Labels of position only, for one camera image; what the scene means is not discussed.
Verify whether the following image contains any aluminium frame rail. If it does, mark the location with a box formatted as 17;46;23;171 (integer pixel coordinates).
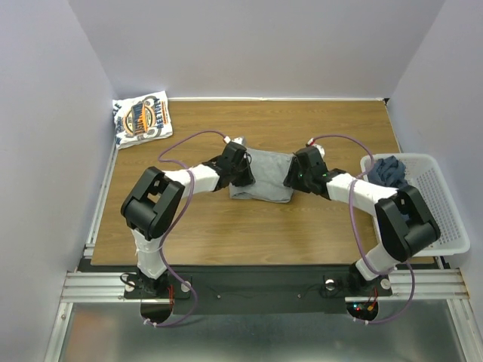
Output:
45;242;479;361

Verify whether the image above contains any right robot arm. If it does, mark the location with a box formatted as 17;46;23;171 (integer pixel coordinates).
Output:
284;145;441;294

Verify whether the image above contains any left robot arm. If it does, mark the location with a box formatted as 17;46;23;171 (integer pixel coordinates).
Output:
121;137;254;297

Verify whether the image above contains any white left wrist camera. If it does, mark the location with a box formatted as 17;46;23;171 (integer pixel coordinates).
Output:
223;136;247;147

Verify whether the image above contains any navy blue tank top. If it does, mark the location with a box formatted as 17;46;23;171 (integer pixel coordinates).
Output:
368;156;412;223

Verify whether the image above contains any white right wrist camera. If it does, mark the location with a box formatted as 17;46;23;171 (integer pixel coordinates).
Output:
306;138;325;158

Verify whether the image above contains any grey tank top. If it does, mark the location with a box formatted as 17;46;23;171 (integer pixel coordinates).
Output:
229;148;294;204

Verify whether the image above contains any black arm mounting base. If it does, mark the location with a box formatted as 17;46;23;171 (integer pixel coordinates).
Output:
123;265;392;314

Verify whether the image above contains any white plastic laundry basket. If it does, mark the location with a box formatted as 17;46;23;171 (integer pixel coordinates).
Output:
359;152;472;259

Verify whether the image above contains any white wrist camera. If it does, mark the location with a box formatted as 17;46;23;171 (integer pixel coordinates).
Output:
306;138;325;158
223;136;247;147

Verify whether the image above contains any white printed tank top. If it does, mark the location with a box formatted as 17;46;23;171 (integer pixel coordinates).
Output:
112;90;174;149

